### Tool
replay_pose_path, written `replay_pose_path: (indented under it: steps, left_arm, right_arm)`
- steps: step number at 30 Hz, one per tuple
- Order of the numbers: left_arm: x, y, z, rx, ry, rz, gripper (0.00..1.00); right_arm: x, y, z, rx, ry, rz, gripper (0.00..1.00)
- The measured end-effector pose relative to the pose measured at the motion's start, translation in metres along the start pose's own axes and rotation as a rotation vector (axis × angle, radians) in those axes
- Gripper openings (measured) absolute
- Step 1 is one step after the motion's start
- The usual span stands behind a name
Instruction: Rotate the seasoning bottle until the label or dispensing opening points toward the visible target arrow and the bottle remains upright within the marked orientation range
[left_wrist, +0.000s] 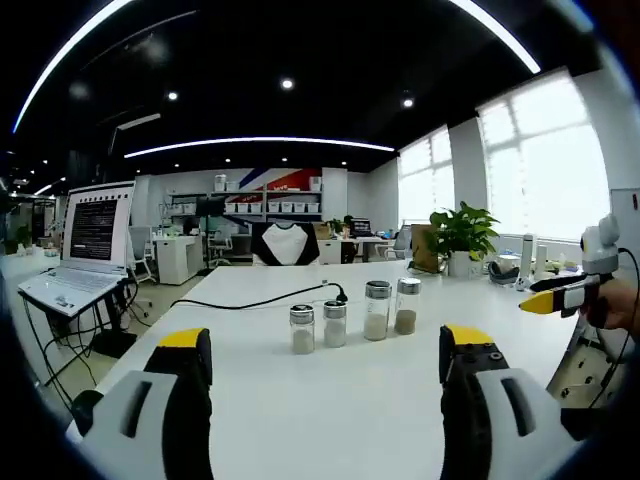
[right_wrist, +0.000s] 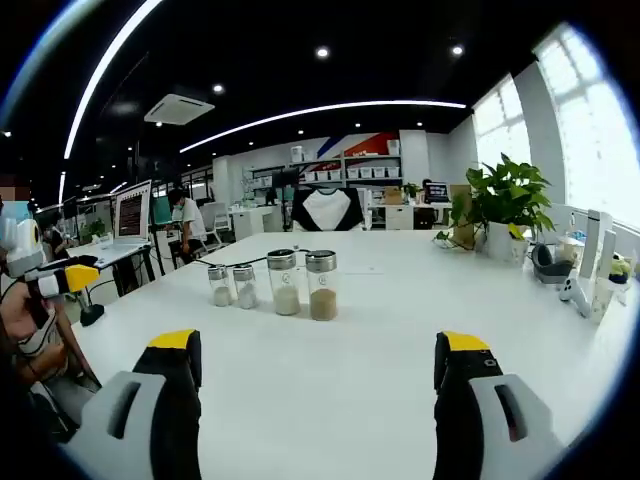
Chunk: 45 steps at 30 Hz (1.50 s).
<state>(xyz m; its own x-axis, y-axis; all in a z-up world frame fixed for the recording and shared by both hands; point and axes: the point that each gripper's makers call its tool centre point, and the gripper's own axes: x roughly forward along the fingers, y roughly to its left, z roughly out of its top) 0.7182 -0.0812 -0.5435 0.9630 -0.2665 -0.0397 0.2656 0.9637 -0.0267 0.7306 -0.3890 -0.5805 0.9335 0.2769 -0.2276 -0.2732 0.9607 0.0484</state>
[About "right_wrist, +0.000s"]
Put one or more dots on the curved ceiling light strip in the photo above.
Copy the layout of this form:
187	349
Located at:
325	110

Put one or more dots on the black table edge mount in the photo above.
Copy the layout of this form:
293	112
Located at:
92	315

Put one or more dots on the long ceiling light strip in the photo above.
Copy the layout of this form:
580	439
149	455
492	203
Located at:
100	70

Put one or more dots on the tall seasoning bottle brown powder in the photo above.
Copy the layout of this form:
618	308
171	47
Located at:
322	305

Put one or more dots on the shelf with white bins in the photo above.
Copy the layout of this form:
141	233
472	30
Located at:
370	171

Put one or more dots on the tall seasoning bottle white grains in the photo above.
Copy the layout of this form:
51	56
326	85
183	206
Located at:
286	300

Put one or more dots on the white controller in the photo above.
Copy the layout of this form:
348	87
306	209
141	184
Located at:
575	295

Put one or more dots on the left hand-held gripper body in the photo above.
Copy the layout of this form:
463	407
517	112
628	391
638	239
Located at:
22	250

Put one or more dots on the brown cardboard box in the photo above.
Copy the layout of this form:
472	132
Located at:
462	215

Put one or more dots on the person's left hand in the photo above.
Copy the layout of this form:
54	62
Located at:
20	312

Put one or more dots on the white side desk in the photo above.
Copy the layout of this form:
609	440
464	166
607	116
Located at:
107	259

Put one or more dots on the wide window with blinds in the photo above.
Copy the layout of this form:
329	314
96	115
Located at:
590	150

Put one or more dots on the narrow window with blinds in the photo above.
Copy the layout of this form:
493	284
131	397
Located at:
500	130

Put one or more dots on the small seasoning bottle white powder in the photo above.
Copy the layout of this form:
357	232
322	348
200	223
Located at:
246	297

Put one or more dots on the white laptop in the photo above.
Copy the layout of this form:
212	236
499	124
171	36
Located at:
131	212

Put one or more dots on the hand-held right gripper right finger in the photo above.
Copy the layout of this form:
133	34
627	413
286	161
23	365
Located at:
455	425

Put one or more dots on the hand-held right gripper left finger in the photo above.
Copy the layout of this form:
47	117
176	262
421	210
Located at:
175	415

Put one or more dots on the small seasoning bottle beige powder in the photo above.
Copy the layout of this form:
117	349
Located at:
220	295

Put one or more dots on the dark grey headset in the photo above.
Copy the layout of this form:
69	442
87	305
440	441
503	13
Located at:
550	272

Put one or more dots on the white desk cabinet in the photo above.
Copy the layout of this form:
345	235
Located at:
250	222

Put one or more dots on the green potted plant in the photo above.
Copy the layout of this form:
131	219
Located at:
505	200

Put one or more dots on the ceiling air conditioner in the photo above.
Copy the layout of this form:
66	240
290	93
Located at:
180	107

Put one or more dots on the white office desk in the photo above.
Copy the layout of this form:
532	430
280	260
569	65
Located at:
400	217

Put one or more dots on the dark computer monitor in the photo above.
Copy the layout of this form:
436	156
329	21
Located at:
438	192

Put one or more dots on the small cardboard box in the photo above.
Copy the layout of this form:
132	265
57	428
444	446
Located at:
393	196

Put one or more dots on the green plush toy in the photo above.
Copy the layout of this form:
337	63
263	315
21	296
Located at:
621	267

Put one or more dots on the clear plastic container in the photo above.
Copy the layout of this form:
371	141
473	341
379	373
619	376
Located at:
567	250

